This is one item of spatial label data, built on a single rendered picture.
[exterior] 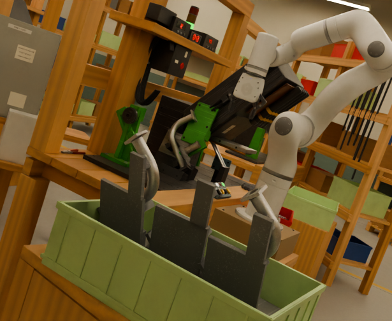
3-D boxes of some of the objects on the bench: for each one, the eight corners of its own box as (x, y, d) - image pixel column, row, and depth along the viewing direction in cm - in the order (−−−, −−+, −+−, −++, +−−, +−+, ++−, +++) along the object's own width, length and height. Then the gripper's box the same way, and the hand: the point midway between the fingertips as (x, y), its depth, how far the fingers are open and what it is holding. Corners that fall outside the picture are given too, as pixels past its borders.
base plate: (252, 188, 315) (253, 185, 315) (159, 194, 216) (161, 190, 216) (192, 162, 332) (194, 159, 332) (82, 158, 233) (83, 153, 233)
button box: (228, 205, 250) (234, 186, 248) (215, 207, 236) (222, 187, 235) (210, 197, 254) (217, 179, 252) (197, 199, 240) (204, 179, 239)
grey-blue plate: (223, 186, 274) (232, 160, 272) (221, 186, 272) (231, 160, 270) (207, 179, 278) (216, 154, 276) (206, 179, 276) (215, 154, 274)
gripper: (278, 81, 205) (262, 123, 208) (239, 68, 212) (224, 109, 215) (272, 78, 198) (256, 121, 201) (232, 64, 206) (217, 107, 208)
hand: (241, 113), depth 208 cm, fingers open, 8 cm apart
